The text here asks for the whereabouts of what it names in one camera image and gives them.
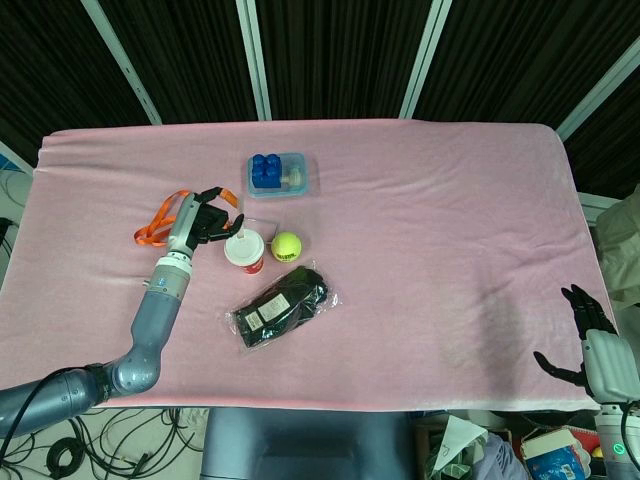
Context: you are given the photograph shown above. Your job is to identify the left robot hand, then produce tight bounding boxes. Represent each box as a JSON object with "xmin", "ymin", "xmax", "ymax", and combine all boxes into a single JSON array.
[{"xmin": 166, "ymin": 186, "xmax": 246, "ymax": 259}]

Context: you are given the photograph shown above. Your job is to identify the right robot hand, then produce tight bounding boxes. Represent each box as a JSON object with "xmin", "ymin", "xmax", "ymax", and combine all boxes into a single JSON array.
[{"xmin": 532, "ymin": 283, "xmax": 635, "ymax": 404}]

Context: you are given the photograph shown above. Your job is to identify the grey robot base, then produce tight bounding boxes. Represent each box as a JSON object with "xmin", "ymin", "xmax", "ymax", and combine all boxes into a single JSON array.
[{"xmin": 200, "ymin": 407, "xmax": 417, "ymax": 480}]

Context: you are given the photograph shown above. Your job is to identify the red white paper cup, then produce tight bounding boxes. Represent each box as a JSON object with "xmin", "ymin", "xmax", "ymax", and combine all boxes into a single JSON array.
[{"xmin": 223, "ymin": 230, "xmax": 266, "ymax": 277}]

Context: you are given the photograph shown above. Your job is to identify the blue toy building block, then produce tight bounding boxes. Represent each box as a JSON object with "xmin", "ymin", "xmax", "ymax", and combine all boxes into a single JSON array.
[{"xmin": 250, "ymin": 152, "xmax": 283, "ymax": 191}]

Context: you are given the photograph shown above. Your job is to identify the yellow tennis ball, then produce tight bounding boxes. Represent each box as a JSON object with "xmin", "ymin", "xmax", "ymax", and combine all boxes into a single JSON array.
[{"xmin": 271, "ymin": 231, "xmax": 303, "ymax": 264}]

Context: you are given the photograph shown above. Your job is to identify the clear blue plastic tray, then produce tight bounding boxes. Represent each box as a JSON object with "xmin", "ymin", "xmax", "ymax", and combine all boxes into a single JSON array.
[{"xmin": 245, "ymin": 152, "xmax": 320, "ymax": 200}]

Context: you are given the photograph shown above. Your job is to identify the blue white box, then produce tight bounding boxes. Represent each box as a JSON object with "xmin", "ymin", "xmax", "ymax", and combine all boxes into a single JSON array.
[{"xmin": 519, "ymin": 427, "xmax": 592, "ymax": 480}]

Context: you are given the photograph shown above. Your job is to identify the black item in plastic bag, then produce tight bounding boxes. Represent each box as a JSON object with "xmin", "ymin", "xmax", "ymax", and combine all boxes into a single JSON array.
[{"xmin": 224, "ymin": 259, "xmax": 341, "ymax": 357}]

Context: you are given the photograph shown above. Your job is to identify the pink tablecloth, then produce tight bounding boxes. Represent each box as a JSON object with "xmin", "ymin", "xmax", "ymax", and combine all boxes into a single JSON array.
[{"xmin": 0, "ymin": 119, "xmax": 621, "ymax": 412}]

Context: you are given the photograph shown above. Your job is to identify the white paper sheet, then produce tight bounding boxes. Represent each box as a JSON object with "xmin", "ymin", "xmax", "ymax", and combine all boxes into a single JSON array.
[{"xmin": 431, "ymin": 414, "xmax": 484, "ymax": 473}]

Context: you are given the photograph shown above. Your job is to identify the orange lanyard strap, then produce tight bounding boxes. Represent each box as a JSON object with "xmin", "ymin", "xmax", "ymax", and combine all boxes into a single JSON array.
[{"xmin": 132, "ymin": 188, "xmax": 240, "ymax": 247}]

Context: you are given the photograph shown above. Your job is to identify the black floor cables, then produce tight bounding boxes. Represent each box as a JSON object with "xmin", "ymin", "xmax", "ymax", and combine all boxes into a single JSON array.
[{"xmin": 0, "ymin": 407, "xmax": 201, "ymax": 480}]

